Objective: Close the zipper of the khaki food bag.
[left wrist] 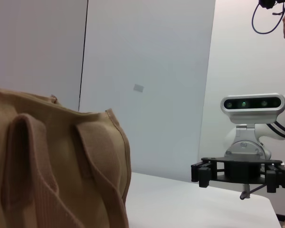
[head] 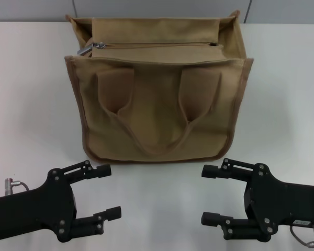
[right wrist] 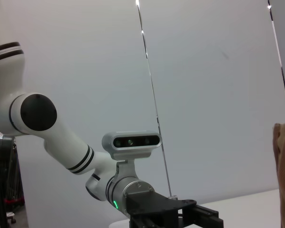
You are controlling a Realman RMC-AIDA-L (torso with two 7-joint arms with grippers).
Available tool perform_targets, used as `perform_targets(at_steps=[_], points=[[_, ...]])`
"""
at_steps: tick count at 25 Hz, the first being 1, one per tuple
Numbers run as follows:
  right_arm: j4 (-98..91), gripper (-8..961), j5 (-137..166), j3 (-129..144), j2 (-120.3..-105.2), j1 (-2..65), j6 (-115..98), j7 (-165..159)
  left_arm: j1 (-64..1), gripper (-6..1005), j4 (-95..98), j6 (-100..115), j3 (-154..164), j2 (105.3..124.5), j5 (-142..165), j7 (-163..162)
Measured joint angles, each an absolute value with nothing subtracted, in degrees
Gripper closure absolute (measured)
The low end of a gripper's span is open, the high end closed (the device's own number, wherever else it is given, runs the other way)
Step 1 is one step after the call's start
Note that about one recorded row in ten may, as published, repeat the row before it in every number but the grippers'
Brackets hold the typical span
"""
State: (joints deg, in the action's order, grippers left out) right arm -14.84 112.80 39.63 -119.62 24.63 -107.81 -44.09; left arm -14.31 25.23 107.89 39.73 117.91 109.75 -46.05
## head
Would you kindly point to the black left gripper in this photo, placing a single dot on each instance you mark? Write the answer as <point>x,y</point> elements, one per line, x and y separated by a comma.
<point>34,209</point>

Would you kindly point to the silver metal zipper pull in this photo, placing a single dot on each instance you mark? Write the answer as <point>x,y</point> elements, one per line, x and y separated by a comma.
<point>85,50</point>

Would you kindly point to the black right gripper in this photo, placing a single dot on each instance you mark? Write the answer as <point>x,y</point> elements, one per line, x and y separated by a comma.
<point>282,204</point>

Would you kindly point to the khaki canvas food bag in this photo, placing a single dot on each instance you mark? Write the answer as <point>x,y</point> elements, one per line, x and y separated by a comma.
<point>157,117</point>

